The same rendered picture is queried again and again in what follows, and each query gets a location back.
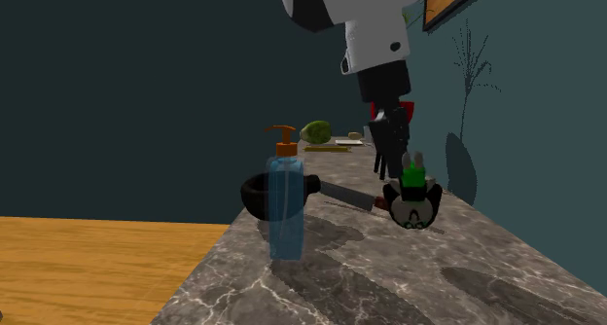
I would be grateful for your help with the panda toy figure green shirt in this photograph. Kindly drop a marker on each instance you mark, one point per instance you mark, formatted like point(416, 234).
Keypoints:
point(413, 209)

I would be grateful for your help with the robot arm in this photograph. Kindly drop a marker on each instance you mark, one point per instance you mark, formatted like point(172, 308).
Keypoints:
point(374, 11)

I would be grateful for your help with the blue pump bottle orange top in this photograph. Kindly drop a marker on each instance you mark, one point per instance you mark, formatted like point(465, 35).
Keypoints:
point(286, 205)

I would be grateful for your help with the tan bread roll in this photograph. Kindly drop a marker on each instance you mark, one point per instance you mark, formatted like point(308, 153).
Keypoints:
point(355, 135)

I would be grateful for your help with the green fruit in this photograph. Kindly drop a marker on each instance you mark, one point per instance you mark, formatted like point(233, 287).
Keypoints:
point(316, 132)

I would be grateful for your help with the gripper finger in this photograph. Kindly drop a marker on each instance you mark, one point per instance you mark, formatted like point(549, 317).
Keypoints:
point(378, 144)
point(397, 148)

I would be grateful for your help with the white plate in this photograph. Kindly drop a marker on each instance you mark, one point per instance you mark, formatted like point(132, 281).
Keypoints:
point(349, 142)

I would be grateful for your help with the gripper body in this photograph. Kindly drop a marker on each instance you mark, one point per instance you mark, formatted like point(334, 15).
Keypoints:
point(384, 82)

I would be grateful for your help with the yellow flat board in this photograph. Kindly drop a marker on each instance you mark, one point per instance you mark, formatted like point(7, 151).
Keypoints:
point(327, 149)

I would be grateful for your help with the black bowl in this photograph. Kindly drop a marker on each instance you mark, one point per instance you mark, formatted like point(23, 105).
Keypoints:
point(255, 197)

